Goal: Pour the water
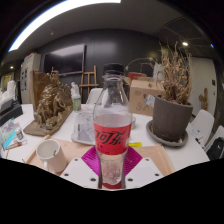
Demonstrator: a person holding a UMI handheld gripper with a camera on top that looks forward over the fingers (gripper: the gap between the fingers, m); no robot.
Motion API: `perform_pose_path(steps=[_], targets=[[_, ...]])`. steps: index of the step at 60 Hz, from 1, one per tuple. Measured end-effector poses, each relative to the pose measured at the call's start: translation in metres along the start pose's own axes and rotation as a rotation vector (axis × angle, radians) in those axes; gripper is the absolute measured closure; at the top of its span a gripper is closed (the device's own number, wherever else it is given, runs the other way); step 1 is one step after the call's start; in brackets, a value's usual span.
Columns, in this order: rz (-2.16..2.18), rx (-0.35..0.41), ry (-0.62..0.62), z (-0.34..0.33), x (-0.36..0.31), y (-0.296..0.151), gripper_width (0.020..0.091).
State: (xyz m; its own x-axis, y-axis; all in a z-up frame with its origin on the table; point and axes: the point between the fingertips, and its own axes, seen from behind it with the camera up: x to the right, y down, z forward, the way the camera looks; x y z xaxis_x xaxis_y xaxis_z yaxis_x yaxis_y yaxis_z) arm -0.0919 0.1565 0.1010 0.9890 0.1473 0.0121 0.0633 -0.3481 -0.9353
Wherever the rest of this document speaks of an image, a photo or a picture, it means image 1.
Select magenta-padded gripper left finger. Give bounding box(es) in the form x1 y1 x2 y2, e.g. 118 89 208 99
60 145 101 190

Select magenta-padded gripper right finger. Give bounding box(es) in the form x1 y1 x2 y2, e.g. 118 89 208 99
124 145 164 190

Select clear red-labelled drink bottle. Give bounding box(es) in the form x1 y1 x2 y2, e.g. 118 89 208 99
92 62 134 190

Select yellow sticky note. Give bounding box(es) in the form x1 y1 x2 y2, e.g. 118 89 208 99
128 141 143 148

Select white ceramic mug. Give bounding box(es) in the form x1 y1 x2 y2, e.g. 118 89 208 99
35 138 68 174

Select grey plant saucer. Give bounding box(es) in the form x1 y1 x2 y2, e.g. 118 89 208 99
145 119 189 148

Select plastic-wrapped newspaper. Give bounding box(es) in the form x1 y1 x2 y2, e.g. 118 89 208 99
70 109 98 146

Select grey pot with dried plant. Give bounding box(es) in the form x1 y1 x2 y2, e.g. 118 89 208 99
151 41 194 143

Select small green-labelled spray bottle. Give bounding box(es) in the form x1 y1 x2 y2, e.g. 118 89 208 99
70 82 83 113

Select small paint jar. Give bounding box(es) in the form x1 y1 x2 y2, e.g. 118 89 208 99
15 126 25 141

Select gold sculpture on wooden base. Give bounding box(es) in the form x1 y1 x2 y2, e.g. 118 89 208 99
23 69 74 138

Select brown cardboard box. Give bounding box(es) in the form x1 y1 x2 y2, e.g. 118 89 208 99
128 77 166 117

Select black backpack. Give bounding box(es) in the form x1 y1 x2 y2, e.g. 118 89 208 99
206 136 224 160

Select colourful holographic sheet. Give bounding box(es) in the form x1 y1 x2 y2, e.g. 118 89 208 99
0 119 21 149

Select wooden easel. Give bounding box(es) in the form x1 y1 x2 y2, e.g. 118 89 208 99
79 64 100 98

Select black box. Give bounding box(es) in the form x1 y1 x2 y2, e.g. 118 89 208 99
0 98 24 127

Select wooden mannequin figure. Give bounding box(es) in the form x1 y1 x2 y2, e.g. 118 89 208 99
198 87 209 111

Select red box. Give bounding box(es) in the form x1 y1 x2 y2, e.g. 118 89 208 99
127 71 148 81

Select long ceiling light panel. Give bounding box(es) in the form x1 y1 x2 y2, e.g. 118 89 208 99
8 0 123 53

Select wooden-handled paintbrush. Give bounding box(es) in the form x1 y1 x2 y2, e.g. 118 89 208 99
4 141 28 150

